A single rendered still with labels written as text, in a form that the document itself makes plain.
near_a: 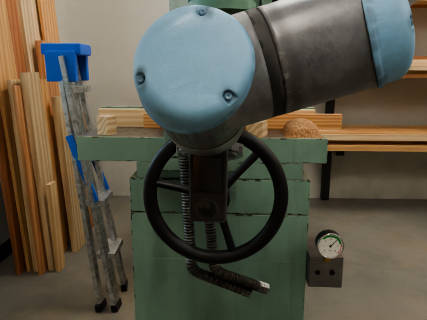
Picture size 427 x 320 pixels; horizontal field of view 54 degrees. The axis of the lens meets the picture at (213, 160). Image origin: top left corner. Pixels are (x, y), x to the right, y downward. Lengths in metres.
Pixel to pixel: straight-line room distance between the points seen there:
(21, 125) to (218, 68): 1.98
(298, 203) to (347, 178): 2.62
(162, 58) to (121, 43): 3.20
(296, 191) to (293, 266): 0.20
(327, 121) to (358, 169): 2.50
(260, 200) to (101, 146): 0.40
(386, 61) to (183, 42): 0.15
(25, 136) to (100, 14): 1.57
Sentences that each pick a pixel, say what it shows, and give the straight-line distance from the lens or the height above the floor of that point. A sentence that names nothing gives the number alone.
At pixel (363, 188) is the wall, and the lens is 3.70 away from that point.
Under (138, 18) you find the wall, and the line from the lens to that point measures 3.49.
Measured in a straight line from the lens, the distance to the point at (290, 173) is 1.01.
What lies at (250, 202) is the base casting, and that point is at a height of 0.74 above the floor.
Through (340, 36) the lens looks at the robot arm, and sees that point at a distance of 0.33.
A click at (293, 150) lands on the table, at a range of 1.00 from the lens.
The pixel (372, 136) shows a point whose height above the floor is 0.60.
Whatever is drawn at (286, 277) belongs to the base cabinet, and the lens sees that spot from 1.10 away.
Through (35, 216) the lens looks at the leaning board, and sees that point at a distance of 2.34.
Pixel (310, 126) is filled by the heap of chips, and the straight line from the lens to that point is 1.02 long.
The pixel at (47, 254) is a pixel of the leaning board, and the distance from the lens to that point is 2.44.
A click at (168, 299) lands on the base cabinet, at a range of 1.14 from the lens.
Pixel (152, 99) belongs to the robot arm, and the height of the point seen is 1.04.
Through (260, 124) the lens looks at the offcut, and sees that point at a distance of 0.98.
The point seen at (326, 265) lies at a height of 0.60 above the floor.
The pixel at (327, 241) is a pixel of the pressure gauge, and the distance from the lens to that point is 1.01.
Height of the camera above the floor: 1.06
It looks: 12 degrees down
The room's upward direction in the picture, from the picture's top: straight up
